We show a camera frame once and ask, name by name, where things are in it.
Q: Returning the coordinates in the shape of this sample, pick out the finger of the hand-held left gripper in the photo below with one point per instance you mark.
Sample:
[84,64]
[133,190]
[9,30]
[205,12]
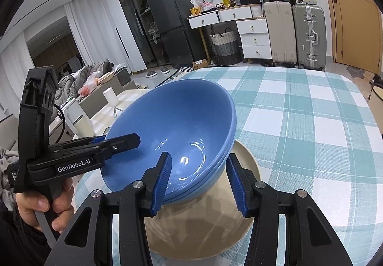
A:
[100,139]
[125,141]

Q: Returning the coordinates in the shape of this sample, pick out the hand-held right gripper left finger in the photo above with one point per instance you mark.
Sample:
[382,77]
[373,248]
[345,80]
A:
[163,185]

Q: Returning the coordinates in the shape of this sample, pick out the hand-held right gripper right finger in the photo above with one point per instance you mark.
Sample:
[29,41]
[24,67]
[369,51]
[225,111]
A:
[236,191]

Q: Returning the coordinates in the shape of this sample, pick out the blue bowl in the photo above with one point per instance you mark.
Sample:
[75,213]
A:
[217,174]
[228,150]
[179,122]

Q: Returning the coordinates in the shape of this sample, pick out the cream plate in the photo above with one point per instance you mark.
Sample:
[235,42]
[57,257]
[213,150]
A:
[250,164]
[194,224]

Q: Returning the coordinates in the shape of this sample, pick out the person's left hand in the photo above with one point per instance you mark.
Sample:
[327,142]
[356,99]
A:
[33,203]

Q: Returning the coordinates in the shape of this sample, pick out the cream cup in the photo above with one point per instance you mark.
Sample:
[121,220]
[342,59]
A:
[85,126]

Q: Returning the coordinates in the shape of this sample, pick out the white kettle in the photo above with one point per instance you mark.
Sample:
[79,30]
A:
[71,116]

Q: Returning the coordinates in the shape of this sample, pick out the beige checked tablecloth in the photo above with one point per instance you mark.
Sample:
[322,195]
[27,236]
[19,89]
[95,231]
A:
[128,98]

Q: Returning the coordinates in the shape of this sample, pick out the white paper towel roll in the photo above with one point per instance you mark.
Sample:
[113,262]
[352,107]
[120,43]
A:
[110,97]

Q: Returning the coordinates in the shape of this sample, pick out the grey cloth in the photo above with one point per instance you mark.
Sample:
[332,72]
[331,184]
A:
[7,170]

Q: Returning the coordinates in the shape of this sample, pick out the wooden tray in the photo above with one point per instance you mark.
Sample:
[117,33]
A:
[106,77]

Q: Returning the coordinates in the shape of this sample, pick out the grey white storage stool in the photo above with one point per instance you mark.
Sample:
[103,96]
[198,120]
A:
[124,77]

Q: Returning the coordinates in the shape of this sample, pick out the pile of grey clothes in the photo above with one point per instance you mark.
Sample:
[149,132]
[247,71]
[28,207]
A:
[89,70]

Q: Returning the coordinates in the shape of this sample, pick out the grey slipper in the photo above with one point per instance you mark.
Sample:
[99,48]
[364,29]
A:
[165,70]
[151,74]

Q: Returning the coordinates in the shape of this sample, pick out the teal checked tablecloth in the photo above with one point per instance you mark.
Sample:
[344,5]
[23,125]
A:
[299,140]

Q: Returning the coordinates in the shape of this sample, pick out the small cardboard box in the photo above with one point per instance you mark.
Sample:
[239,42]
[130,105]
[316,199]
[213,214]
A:
[200,64]

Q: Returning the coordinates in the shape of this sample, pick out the white curtain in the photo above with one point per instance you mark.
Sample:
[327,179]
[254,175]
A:
[86,32]

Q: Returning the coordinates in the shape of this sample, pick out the white tall cabinet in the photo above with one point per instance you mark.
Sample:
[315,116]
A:
[119,29]

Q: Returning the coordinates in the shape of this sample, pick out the glass door display cabinet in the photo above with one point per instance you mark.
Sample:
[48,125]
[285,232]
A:
[134,14]

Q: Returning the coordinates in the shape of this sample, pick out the black refrigerator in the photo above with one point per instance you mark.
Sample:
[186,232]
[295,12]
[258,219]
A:
[176,23]

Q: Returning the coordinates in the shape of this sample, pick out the woven laundry basket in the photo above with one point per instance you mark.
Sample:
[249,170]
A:
[226,47]

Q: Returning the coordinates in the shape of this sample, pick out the white drawer dresser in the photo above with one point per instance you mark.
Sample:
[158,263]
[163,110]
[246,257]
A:
[254,35]

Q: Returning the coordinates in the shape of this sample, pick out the white plastic bag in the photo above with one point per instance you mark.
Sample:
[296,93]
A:
[203,5]

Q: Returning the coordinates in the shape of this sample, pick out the beige suitcase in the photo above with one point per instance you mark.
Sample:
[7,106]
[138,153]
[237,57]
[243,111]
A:
[279,32]

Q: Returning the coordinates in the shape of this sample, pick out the beige grey door mat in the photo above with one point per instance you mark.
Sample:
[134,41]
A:
[359,80]

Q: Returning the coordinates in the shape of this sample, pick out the silver suitcase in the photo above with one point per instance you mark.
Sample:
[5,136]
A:
[308,35]

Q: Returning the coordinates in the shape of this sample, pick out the cream enamel basin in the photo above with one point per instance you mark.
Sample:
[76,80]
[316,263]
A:
[377,89]

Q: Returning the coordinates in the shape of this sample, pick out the yellow black snack packet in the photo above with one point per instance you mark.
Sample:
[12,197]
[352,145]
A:
[231,0]

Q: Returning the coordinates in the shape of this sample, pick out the white ribbed container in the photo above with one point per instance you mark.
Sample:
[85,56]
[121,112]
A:
[257,11]

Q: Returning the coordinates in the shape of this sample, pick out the wooden door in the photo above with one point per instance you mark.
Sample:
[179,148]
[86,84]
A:
[356,14]

